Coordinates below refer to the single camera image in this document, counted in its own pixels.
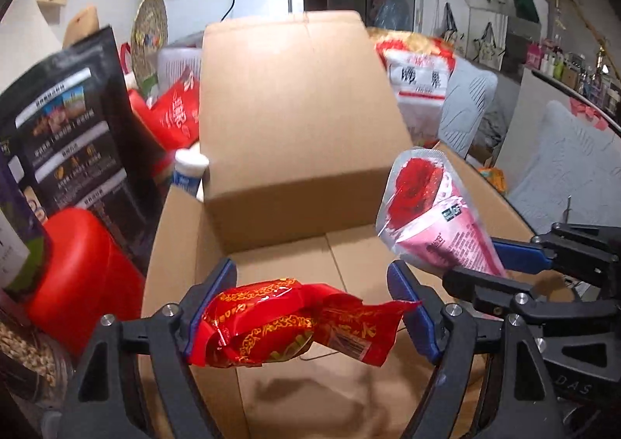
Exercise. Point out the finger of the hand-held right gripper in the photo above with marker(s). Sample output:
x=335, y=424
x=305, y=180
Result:
x=480, y=291
x=524, y=254

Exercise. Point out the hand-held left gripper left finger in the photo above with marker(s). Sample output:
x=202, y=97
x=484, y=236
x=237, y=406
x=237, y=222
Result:
x=213, y=305

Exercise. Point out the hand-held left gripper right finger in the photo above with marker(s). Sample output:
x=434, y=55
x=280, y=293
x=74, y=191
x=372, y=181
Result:
x=413, y=310

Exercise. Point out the red gold patterned snack packet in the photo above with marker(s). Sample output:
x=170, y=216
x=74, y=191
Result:
x=271, y=322

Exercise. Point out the pink rose cone packet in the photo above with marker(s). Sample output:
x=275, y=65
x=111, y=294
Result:
x=436, y=220

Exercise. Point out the cardboard box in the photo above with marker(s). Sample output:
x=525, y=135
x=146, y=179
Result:
x=291, y=128

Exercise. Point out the orange packet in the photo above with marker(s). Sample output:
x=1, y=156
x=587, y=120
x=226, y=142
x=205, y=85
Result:
x=492, y=177

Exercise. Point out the grey quilted chair cushion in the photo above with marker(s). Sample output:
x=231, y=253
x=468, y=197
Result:
x=465, y=104
x=567, y=167

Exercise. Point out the white blue tablet tube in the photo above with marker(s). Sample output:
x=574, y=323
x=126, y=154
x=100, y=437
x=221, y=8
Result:
x=188, y=172

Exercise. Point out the red canister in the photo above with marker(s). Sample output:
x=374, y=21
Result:
x=82, y=269

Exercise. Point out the pink ribbon bows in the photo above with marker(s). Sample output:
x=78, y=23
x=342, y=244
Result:
x=587, y=114

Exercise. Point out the row of small bottles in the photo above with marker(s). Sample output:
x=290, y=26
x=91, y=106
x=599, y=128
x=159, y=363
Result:
x=572, y=70

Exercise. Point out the pink lid nut jar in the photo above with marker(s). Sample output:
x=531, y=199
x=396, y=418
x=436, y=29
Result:
x=29, y=356

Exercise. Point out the white red nut bag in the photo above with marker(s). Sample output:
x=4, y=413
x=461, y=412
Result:
x=419, y=89

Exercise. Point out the tall jar purple label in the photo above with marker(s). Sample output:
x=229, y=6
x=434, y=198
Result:
x=22, y=240

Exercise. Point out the black printed pouch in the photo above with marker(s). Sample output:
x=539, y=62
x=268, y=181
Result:
x=82, y=138

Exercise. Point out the printed tote bag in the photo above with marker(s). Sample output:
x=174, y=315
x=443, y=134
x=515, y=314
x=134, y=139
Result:
x=451, y=31

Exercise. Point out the red yellow snack bag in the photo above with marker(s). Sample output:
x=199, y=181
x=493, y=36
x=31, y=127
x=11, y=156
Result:
x=412, y=37

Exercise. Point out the white plastic basket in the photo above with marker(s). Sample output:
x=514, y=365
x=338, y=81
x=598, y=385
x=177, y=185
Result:
x=174, y=63

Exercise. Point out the dried yellow branch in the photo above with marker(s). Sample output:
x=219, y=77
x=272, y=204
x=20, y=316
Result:
x=577, y=7

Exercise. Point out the round woven plate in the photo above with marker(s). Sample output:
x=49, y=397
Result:
x=149, y=36

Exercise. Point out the brown cardboard piece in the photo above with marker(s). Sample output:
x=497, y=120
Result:
x=82, y=26

